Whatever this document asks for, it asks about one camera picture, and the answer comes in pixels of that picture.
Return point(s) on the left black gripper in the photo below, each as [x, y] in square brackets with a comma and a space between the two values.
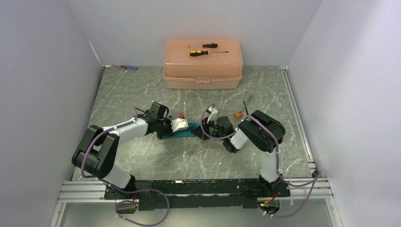
[169, 130]

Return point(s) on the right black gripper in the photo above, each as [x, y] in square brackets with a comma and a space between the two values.
[205, 125]

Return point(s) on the teal cloth napkin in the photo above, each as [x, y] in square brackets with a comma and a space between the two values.
[181, 133]

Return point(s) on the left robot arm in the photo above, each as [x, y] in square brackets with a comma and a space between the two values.
[96, 153]

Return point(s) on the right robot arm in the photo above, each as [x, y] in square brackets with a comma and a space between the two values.
[264, 132]

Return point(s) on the red-blue screwdriver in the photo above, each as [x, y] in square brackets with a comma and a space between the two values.
[128, 67]

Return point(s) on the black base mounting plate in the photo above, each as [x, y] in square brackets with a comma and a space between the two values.
[201, 193]

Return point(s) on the pink plastic toolbox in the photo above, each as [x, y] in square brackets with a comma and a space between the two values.
[214, 71]

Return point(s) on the large yellow-black screwdriver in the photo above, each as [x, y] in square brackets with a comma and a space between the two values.
[197, 53]

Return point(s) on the small yellow-black screwdriver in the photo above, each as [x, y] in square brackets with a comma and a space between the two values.
[211, 46]

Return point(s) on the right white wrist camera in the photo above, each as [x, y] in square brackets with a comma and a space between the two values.
[212, 111]

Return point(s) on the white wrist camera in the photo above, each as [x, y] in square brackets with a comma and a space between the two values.
[179, 123]
[212, 111]

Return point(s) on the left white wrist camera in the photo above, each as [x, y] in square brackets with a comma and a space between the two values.
[179, 123]

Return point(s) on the aluminium frame rail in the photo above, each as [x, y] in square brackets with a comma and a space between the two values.
[94, 192]

